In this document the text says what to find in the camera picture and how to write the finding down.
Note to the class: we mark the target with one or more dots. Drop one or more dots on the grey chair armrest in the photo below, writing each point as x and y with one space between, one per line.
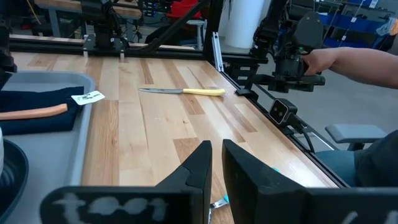
354 132

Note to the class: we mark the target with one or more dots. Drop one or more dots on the grey plastic tray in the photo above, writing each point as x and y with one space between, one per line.
46 155

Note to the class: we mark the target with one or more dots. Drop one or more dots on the person's forearm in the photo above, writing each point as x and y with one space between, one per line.
367 65

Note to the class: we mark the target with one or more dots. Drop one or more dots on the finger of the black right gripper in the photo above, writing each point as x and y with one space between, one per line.
3 79

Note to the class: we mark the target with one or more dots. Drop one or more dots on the white round column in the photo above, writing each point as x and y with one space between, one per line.
244 21

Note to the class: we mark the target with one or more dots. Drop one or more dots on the blue storage bins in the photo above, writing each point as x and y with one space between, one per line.
348 23

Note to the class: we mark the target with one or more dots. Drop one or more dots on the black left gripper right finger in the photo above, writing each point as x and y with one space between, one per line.
255 193

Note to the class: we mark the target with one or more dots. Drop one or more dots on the person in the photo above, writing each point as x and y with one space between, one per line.
379 161

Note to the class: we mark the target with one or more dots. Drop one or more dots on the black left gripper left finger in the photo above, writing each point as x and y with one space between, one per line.
199 174

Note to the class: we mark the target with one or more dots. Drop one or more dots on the black aluminium table frame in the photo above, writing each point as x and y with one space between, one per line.
46 47

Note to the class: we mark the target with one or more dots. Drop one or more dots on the navy blue cloth napkin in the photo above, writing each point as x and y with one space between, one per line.
37 96

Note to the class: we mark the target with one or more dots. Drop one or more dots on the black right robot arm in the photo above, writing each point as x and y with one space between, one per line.
102 28

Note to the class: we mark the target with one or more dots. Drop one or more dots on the wooden background workbench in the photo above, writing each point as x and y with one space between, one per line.
62 4

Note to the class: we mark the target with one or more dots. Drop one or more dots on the white bowl with dark rim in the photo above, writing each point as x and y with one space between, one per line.
15 174

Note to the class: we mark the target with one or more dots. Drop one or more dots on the silver metal bracket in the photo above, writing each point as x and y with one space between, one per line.
217 51

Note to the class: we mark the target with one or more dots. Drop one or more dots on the black table-level camera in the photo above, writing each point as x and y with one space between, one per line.
281 111

